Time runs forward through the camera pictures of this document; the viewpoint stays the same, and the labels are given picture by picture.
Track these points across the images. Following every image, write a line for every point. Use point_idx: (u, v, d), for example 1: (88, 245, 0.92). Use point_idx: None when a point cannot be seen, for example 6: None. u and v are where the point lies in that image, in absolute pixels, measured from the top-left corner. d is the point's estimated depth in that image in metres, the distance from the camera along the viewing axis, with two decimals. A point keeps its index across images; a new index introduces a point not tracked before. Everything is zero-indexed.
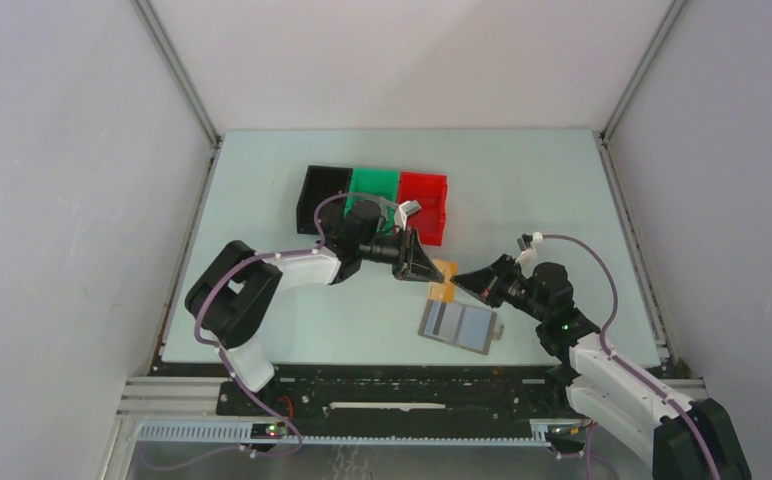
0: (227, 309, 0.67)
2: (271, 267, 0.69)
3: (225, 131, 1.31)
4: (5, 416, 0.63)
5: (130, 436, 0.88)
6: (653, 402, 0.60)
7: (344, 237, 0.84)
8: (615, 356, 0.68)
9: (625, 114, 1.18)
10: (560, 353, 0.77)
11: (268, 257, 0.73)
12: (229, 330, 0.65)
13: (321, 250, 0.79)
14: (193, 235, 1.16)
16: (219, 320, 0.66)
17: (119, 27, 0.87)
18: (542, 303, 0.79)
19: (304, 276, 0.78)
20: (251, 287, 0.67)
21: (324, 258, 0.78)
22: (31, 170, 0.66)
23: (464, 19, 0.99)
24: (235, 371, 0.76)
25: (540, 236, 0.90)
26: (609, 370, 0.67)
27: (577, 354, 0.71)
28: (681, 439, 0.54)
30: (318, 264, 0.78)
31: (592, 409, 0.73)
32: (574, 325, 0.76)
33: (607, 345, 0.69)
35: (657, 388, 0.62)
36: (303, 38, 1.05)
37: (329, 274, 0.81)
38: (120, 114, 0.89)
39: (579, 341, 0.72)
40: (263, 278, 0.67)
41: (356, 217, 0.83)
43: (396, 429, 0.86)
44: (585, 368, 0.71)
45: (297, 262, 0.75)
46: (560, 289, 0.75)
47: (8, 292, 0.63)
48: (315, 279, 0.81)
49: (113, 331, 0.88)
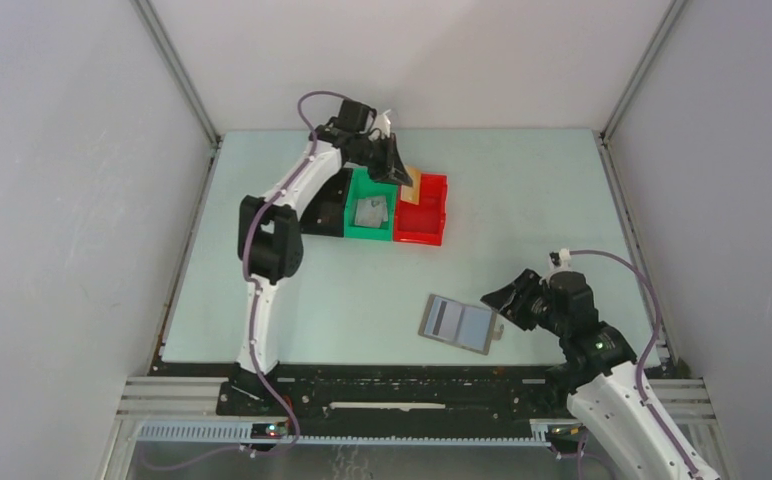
0: (267, 249, 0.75)
2: (284, 207, 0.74)
3: (225, 130, 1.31)
4: (4, 418, 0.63)
5: (130, 436, 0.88)
6: (679, 472, 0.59)
7: (341, 122, 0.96)
8: (649, 403, 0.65)
9: (625, 114, 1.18)
10: (586, 368, 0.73)
11: (279, 196, 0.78)
12: (281, 260, 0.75)
13: (316, 155, 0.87)
14: (193, 235, 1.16)
16: (263, 259, 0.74)
17: (119, 27, 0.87)
18: (565, 312, 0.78)
19: (313, 184, 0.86)
20: (278, 230, 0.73)
21: (322, 159, 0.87)
22: (30, 170, 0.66)
23: (464, 19, 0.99)
24: (255, 339, 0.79)
25: (567, 252, 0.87)
26: (638, 415, 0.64)
27: (607, 383, 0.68)
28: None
30: (320, 168, 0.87)
31: (591, 423, 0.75)
32: (607, 343, 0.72)
33: (645, 388, 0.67)
35: (688, 456, 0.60)
36: (303, 38, 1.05)
37: (329, 171, 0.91)
38: (120, 114, 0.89)
39: (612, 370, 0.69)
40: (284, 219, 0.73)
41: (351, 106, 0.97)
43: (396, 429, 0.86)
44: (608, 396, 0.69)
45: (302, 178, 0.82)
46: (580, 293, 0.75)
47: (9, 293, 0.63)
48: (320, 184, 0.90)
49: (114, 331, 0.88)
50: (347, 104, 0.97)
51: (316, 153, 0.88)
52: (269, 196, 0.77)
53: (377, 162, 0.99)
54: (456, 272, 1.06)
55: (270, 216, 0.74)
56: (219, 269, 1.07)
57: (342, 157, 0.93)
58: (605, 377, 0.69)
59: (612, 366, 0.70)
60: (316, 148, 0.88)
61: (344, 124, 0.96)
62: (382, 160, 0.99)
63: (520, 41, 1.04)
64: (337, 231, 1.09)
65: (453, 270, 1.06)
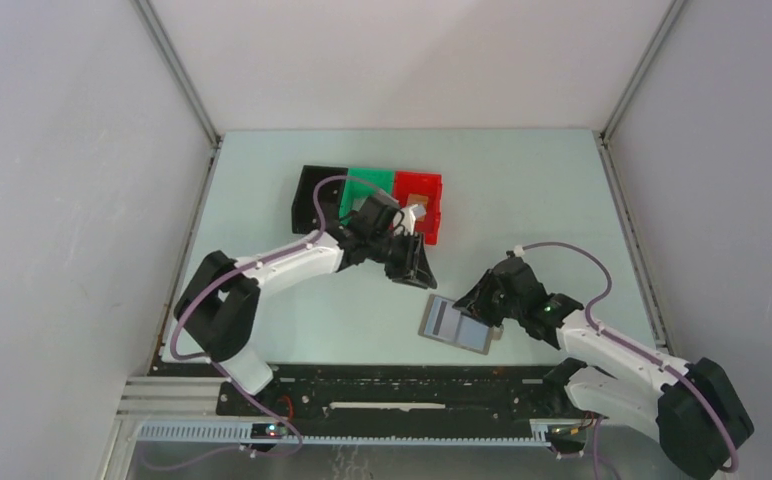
0: (208, 324, 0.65)
2: (248, 282, 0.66)
3: (225, 131, 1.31)
4: (5, 417, 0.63)
5: (131, 436, 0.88)
6: (649, 371, 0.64)
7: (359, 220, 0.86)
8: (603, 331, 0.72)
9: (625, 114, 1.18)
10: (548, 334, 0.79)
11: (250, 268, 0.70)
12: (213, 344, 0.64)
13: (314, 245, 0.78)
14: (193, 235, 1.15)
16: (201, 334, 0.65)
17: (119, 28, 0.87)
18: (514, 295, 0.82)
19: (296, 273, 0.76)
20: (226, 306, 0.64)
21: (316, 252, 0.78)
22: (31, 170, 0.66)
23: (463, 20, 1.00)
24: (230, 376, 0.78)
25: (521, 250, 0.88)
26: (600, 346, 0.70)
27: (566, 334, 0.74)
28: (686, 405, 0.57)
30: (310, 261, 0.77)
31: (594, 402, 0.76)
32: (555, 305, 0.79)
33: (594, 322, 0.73)
35: (651, 356, 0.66)
36: (304, 38, 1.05)
37: (319, 267, 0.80)
38: (120, 115, 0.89)
39: (564, 321, 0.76)
40: (241, 295, 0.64)
41: (373, 205, 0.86)
43: (396, 429, 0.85)
44: (574, 347, 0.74)
45: (285, 261, 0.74)
46: (520, 272, 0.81)
47: (9, 292, 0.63)
48: (307, 274, 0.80)
49: (113, 332, 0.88)
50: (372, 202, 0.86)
51: (316, 243, 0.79)
52: (241, 263, 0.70)
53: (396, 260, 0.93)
54: (456, 272, 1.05)
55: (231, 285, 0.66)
56: None
57: (346, 260, 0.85)
58: (560, 330, 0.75)
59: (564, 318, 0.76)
60: (317, 238, 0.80)
61: (360, 225, 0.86)
62: (401, 256, 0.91)
63: (519, 41, 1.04)
64: None
65: (453, 270, 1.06)
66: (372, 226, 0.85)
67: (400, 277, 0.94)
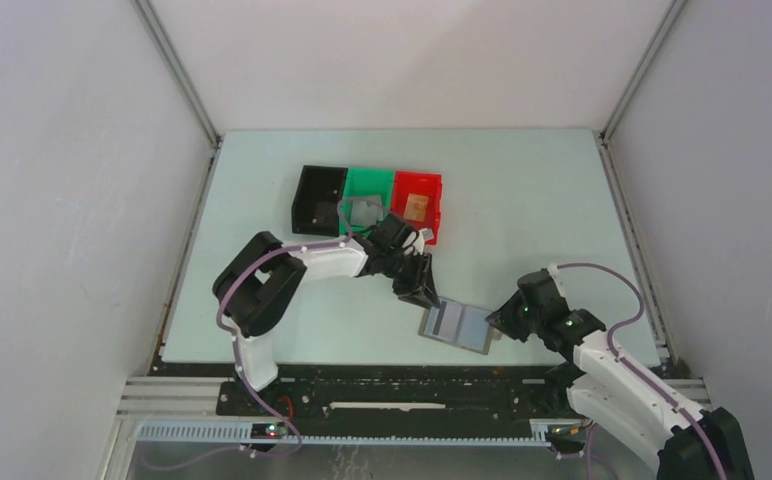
0: (250, 298, 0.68)
2: (294, 260, 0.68)
3: (225, 131, 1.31)
4: (5, 418, 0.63)
5: (131, 436, 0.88)
6: (663, 412, 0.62)
7: (378, 235, 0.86)
8: (622, 359, 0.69)
9: (625, 114, 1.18)
10: (564, 348, 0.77)
11: (294, 250, 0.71)
12: (251, 319, 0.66)
13: (347, 244, 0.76)
14: (193, 235, 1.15)
16: (241, 309, 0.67)
17: (119, 28, 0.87)
18: (535, 307, 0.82)
19: (327, 269, 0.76)
20: (271, 283, 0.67)
21: (351, 251, 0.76)
22: (30, 170, 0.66)
23: (463, 20, 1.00)
24: (241, 365, 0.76)
25: (556, 267, 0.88)
26: (618, 375, 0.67)
27: (583, 351, 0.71)
28: (691, 451, 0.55)
30: (345, 258, 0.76)
31: (593, 410, 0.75)
32: (576, 321, 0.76)
33: (613, 345, 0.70)
35: (668, 395, 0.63)
36: (304, 39, 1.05)
37: (355, 266, 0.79)
38: (120, 115, 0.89)
39: (583, 338, 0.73)
40: (287, 271, 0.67)
41: (392, 220, 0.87)
43: (396, 429, 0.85)
44: (589, 366, 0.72)
45: (323, 254, 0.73)
46: (541, 284, 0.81)
47: (10, 292, 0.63)
48: (337, 272, 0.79)
49: (113, 331, 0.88)
50: (392, 219, 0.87)
51: (351, 242, 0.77)
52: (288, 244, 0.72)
53: (405, 278, 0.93)
54: (456, 272, 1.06)
55: (277, 263, 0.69)
56: (219, 269, 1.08)
57: (365, 270, 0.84)
58: (578, 347, 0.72)
59: (585, 335, 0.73)
60: (350, 238, 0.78)
61: (378, 237, 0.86)
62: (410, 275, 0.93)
63: (520, 41, 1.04)
64: (333, 231, 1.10)
65: (453, 270, 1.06)
66: (391, 239, 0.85)
67: (409, 292, 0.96)
